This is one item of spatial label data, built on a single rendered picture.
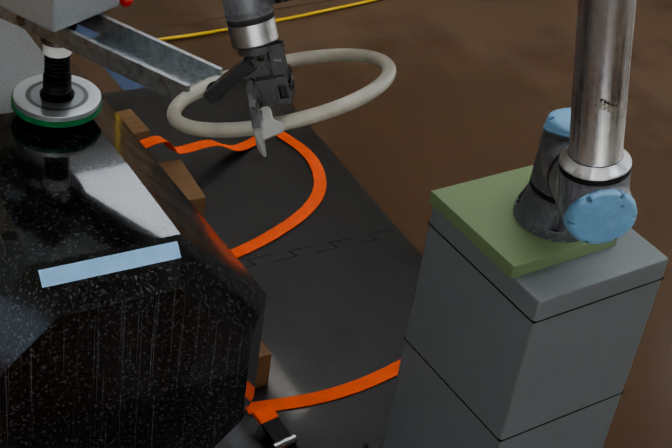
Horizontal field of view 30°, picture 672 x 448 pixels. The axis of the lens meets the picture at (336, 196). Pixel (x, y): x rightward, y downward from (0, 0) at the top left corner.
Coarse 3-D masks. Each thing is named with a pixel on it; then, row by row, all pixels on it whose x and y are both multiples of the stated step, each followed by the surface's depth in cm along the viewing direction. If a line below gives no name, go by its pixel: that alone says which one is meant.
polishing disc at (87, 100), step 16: (32, 80) 311; (80, 80) 314; (16, 96) 304; (32, 96) 305; (80, 96) 308; (96, 96) 309; (32, 112) 299; (48, 112) 300; (64, 112) 301; (80, 112) 302
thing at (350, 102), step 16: (304, 64) 283; (384, 64) 261; (208, 80) 277; (384, 80) 251; (192, 96) 272; (352, 96) 244; (368, 96) 246; (176, 112) 258; (304, 112) 241; (320, 112) 241; (336, 112) 242; (176, 128) 253; (192, 128) 248; (208, 128) 245; (224, 128) 243; (240, 128) 241; (288, 128) 241
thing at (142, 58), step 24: (24, 24) 293; (96, 24) 296; (120, 24) 291; (72, 48) 287; (96, 48) 282; (120, 48) 291; (144, 48) 290; (168, 48) 285; (120, 72) 281; (144, 72) 276; (168, 72) 283; (192, 72) 283; (216, 72) 279; (168, 96) 275
